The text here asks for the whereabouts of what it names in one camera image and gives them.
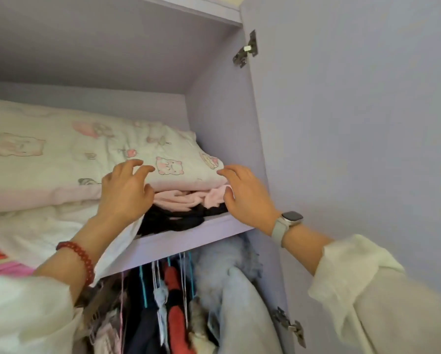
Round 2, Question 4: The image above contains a patterned pink hanging garment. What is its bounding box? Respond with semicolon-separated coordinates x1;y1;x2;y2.
75;274;127;354

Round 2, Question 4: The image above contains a person's right forearm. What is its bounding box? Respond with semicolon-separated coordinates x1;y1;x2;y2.
279;224;441;354

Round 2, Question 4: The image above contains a person's left forearm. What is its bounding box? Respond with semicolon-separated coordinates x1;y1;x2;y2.
0;214;132;354

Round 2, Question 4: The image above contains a small white hanging garment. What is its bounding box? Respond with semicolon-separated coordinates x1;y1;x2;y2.
153;279;170;349

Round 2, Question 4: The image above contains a pink folded cloth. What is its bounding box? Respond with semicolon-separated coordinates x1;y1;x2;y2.
152;184;233;213

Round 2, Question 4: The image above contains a cream bear print quilt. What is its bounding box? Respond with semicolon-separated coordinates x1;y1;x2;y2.
0;98;229;213

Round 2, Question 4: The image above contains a person's right hand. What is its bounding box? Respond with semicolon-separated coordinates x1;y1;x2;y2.
216;164;281;236

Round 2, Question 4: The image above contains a white folded bedding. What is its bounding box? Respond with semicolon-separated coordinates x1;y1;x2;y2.
0;201;144;282

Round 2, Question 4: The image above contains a red hanging garment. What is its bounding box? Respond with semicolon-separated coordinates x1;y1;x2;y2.
163;265;196;354

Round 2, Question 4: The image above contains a pale blue fluffy coat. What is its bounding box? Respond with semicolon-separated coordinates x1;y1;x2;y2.
191;235;284;354

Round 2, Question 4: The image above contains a lilac wardrobe door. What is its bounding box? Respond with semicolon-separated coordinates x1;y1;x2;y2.
240;0;441;354

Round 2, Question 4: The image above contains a person's left hand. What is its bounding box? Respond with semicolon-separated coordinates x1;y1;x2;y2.
96;159;156;227

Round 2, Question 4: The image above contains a dark navy hanging garment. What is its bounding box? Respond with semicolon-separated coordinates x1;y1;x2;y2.
124;267;165;354

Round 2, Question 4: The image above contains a black folded garment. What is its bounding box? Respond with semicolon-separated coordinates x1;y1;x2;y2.
136;203;230;237

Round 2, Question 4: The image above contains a lilac wardrobe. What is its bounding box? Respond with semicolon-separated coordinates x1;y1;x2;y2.
0;0;295;354

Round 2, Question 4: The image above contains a metal door hinge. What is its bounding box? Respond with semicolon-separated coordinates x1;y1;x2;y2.
232;29;259;69
272;307;307;349

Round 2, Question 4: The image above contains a grey smartwatch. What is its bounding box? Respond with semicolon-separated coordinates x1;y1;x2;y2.
271;211;304;249

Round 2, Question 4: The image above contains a red bead bracelet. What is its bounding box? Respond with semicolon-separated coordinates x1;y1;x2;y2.
56;241;96;287

